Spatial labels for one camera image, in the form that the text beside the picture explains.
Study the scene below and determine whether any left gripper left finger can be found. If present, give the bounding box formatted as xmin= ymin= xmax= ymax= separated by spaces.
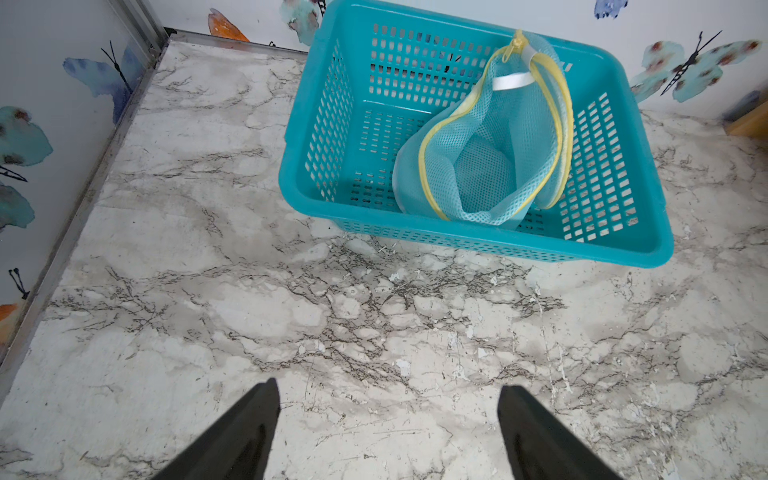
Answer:
xmin=155 ymin=378 xmax=280 ymax=479

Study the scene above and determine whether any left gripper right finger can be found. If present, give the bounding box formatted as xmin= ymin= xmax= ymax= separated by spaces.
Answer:
xmin=497 ymin=386 xmax=620 ymax=480

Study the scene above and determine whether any teal mesh laundry bag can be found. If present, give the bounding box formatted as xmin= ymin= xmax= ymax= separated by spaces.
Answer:
xmin=392 ymin=30 xmax=574 ymax=230

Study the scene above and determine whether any teal plastic basket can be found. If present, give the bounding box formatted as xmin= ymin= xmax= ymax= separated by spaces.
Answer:
xmin=279 ymin=1 xmax=674 ymax=268

